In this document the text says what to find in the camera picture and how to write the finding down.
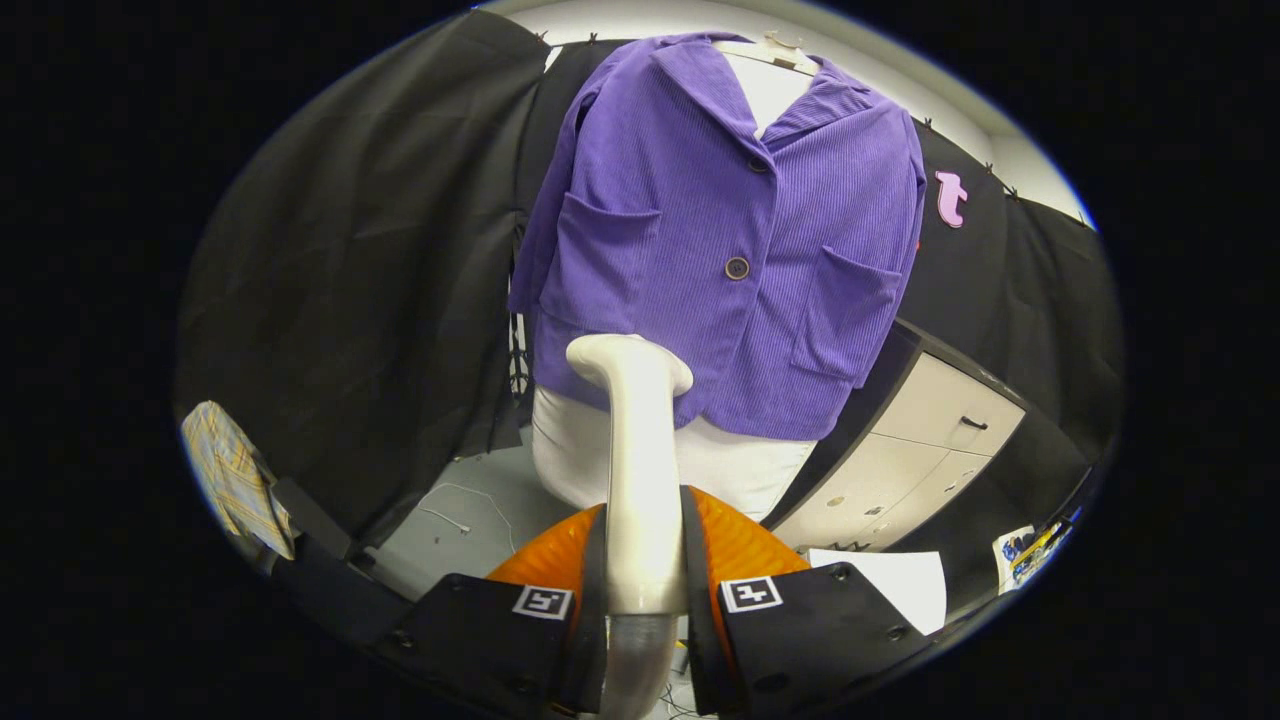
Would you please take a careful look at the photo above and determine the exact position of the purple corduroy jacket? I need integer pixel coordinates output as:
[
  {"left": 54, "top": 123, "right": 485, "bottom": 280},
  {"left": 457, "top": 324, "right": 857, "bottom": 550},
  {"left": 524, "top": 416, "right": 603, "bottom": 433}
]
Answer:
[{"left": 507, "top": 32, "right": 928, "bottom": 443}]

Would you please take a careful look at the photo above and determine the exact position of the yellow plaid cloth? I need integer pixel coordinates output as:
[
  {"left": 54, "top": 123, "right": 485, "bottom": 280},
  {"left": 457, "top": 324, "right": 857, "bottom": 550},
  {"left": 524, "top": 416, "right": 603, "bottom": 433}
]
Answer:
[{"left": 180, "top": 401, "right": 297, "bottom": 561}]

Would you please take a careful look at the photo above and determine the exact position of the grey cabinet with drawers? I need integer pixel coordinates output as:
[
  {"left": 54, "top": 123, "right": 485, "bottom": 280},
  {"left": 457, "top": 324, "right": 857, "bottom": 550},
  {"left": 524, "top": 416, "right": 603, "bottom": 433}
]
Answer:
[{"left": 765, "top": 320, "right": 1093, "bottom": 556}]

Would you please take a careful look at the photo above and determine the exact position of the black backdrop cloth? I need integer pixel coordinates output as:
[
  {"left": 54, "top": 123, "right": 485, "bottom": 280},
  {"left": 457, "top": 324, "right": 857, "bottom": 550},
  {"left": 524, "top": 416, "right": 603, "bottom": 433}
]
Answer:
[{"left": 172, "top": 10, "right": 1126, "bottom": 546}]

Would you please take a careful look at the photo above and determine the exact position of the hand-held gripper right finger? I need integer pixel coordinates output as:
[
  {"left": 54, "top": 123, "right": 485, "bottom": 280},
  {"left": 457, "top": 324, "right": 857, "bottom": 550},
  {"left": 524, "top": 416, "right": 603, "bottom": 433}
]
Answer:
[{"left": 683, "top": 487, "right": 936, "bottom": 720}]

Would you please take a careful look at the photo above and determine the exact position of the white ironing form board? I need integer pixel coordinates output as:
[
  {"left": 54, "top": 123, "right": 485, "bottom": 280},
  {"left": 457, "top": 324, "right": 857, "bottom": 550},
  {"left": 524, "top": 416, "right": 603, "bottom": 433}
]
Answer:
[{"left": 530, "top": 52, "right": 819, "bottom": 523}]

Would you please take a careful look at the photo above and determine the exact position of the white tray of tools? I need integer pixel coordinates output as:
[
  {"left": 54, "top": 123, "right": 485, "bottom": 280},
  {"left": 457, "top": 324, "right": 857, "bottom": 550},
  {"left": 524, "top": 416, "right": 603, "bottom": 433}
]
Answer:
[{"left": 992, "top": 520, "right": 1076, "bottom": 597}]

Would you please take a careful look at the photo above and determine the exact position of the white garment steamer with hose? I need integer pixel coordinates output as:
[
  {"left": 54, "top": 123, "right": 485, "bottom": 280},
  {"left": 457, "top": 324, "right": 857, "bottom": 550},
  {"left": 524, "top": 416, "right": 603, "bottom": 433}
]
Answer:
[{"left": 566, "top": 334, "right": 694, "bottom": 720}]

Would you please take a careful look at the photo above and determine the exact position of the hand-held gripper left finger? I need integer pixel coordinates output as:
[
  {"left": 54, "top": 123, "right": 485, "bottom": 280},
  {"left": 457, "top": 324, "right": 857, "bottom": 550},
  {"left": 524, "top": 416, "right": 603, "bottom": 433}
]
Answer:
[{"left": 370, "top": 505, "right": 611, "bottom": 720}]

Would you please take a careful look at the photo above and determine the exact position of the white paper sheet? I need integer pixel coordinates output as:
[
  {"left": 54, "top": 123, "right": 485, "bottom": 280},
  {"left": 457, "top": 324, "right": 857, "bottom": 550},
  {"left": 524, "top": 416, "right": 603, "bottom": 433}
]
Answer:
[{"left": 808, "top": 548, "right": 948, "bottom": 637}]

